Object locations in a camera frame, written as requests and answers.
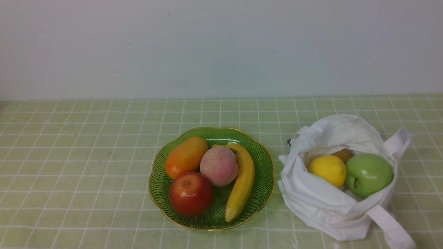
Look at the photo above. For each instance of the yellow lemon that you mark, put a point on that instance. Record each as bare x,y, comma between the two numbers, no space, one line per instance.
331,168

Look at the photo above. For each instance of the green glass fruit bowl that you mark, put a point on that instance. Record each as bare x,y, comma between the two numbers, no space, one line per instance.
214,219

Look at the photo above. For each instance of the brown kiwi fruit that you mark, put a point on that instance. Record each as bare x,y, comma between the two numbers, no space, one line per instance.
344,155

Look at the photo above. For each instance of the white cloth bag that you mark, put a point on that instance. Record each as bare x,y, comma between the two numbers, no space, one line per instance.
335,210

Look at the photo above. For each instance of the pink peach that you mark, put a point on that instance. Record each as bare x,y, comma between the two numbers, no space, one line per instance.
219,165

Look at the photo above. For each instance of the orange mango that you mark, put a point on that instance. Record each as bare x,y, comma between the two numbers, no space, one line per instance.
186,157

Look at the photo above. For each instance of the yellow banana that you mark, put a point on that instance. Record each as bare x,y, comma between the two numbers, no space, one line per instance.
243,185

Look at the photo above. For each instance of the red apple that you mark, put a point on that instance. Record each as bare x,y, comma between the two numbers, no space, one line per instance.
191,194

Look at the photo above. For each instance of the green apple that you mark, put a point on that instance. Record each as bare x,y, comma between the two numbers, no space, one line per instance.
367,174

